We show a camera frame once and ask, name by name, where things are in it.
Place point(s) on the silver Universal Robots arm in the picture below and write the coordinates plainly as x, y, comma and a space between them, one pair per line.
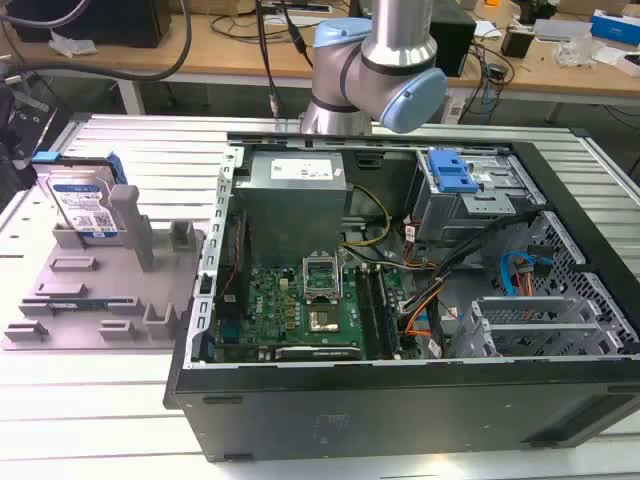
385, 65

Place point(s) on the black computer tower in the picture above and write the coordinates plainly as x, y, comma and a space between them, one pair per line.
452, 42

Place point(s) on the grey power supply unit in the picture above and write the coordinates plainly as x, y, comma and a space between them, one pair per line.
295, 200

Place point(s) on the wooden desk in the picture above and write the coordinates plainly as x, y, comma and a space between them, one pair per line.
250, 45

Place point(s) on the CPU socket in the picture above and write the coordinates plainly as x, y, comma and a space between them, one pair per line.
324, 325

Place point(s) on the black open PC case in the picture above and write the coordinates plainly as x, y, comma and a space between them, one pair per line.
400, 390

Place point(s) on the black box on desk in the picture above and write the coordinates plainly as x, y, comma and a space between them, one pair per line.
90, 22

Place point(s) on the black chipset heatsink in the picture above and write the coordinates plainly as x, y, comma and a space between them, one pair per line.
229, 312

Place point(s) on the silver drive cage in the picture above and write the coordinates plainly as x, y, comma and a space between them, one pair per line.
460, 200

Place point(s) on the grey parts rack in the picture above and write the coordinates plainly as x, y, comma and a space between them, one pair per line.
100, 295

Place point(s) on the blue white cardboard box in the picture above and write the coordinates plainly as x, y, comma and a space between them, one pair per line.
616, 22

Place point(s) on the black RAM slot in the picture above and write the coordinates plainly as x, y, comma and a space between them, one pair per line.
366, 310
387, 315

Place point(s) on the blue drive bay latch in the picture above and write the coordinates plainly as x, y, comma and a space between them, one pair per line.
452, 172

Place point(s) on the RAM stick in rack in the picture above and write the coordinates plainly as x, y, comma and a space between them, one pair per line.
75, 304

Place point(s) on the green motherboard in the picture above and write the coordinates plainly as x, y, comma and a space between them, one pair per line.
300, 310

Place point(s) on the black graphics card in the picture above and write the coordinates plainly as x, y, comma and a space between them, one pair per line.
320, 352

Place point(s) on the hard disk in blue carrier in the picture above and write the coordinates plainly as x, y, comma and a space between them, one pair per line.
80, 200

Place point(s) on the small black cube device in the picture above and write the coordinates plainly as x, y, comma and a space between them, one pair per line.
516, 41

